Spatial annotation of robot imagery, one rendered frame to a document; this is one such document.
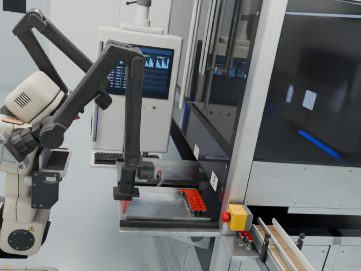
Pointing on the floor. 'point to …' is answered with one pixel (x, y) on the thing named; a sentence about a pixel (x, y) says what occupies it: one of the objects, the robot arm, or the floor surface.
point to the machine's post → (250, 119)
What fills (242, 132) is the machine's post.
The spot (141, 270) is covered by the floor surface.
